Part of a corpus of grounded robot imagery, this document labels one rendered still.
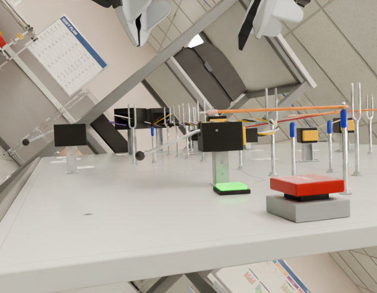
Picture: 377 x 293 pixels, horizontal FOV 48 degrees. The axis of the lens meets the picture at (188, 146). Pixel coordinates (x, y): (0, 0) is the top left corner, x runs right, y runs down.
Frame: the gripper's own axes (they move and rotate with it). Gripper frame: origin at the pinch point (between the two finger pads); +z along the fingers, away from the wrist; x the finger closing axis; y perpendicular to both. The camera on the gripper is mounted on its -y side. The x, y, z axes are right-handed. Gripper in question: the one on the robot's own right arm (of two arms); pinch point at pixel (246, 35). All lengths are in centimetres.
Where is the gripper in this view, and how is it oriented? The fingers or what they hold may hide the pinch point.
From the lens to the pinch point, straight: 62.2
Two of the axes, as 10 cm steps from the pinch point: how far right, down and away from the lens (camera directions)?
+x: -1.4, -0.5, 9.9
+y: 9.1, 3.8, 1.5
